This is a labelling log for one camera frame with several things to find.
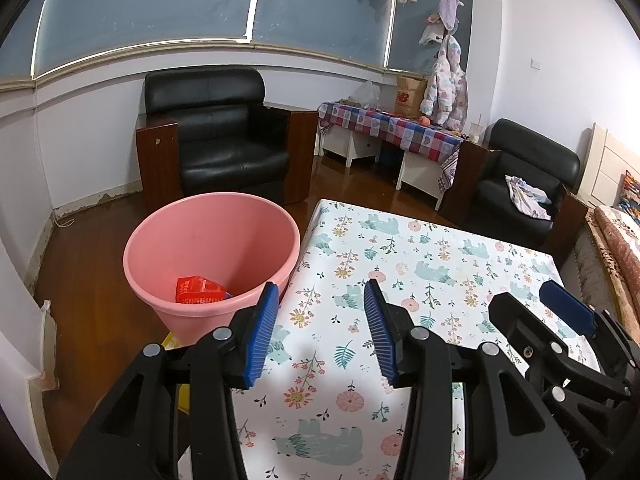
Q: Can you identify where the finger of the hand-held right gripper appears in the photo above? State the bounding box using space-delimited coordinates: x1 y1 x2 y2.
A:
487 291 633 403
538 280 640 376

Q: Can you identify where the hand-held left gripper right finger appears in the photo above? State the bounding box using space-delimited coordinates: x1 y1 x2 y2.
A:
363 280 586 480

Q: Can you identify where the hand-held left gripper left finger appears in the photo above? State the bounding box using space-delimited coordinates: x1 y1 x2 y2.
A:
55 281 280 480

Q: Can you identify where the red foam net sleeve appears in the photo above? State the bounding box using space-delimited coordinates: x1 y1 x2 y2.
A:
175 275 227 306

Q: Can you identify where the pink plastic bucket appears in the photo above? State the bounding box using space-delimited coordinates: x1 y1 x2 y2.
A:
122 191 302 345

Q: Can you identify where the bed mattress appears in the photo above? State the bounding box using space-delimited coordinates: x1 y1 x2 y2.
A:
560 225 623 311

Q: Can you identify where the bed with brown blanket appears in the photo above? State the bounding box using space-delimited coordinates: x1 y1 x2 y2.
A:
585 205 640 321

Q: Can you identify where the yellow packet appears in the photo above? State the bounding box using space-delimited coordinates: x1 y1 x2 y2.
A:
161 331 191 413

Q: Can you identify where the white patterned cloth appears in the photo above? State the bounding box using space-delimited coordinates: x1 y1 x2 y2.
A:
505 175 553 221

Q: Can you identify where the colourful striped pillow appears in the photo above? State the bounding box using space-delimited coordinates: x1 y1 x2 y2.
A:
619 170 640 216

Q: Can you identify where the black leather armchair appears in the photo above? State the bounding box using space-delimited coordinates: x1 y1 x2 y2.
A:
136 66 319 212
437 118 590 256

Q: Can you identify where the cream bed headboard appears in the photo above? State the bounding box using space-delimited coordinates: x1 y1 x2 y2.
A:
577 122 640 208

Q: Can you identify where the white desk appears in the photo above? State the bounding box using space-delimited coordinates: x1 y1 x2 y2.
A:
320 127 458 211

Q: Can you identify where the checkered cloth side table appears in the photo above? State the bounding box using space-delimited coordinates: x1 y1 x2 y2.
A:
317 101 463 193

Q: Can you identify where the pink patterned puffer jacket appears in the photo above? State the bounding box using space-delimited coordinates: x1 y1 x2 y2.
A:
420 32 469 128

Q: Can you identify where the brown paper bag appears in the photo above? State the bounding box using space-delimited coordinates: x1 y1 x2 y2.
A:
396 75 429 118

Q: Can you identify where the clear plastic bag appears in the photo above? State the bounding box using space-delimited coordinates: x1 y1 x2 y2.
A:
347 79 382 108

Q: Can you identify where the purple hat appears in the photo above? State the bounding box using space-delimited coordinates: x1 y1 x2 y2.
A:
425 0 466 31

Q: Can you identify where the window with grey blind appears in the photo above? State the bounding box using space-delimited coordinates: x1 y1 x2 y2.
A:
0 0 473 81

